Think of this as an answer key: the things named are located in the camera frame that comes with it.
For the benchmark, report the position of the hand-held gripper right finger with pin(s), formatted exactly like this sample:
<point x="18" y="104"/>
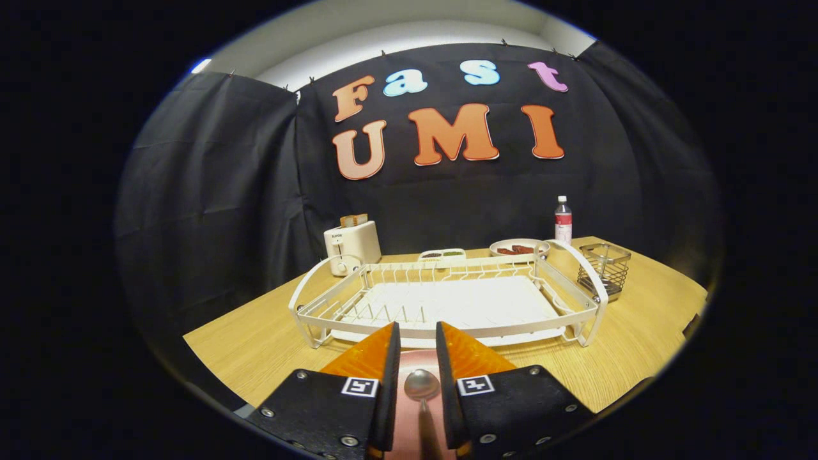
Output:
<point x="511" y="409"/>

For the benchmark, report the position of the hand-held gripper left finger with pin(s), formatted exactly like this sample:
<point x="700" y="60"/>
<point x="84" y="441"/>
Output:
<point x="319" y="409"/>

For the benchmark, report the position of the pink plate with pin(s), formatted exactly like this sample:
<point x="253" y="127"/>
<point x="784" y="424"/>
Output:
<point x="406" y="428"/>

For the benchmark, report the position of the metal spoon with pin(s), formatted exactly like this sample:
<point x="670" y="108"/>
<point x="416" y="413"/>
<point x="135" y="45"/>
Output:
<point x="422" y="385"/>

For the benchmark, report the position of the small white divided dish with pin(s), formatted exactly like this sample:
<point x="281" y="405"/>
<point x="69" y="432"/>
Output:
<point x="442" y="259"/>

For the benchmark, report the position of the white plate with meat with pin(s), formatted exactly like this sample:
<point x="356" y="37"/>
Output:
<point x="540" y="245"/>

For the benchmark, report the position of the brown meat piece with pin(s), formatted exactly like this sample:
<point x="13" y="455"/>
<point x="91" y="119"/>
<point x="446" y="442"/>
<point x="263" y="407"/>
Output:
<point x="524" y="249"/>
<point x="507" y="251"/>

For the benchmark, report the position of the white toaster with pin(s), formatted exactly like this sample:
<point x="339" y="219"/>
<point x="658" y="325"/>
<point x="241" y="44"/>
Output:
<point x="354" y="246"/>

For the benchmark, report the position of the brown toast slice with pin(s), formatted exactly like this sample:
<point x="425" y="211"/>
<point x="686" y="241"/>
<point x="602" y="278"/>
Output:
<point x="353" y="220"/>

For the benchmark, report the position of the clear bottle red label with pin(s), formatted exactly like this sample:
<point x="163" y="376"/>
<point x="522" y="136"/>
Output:
<point x="563" y="220"/>

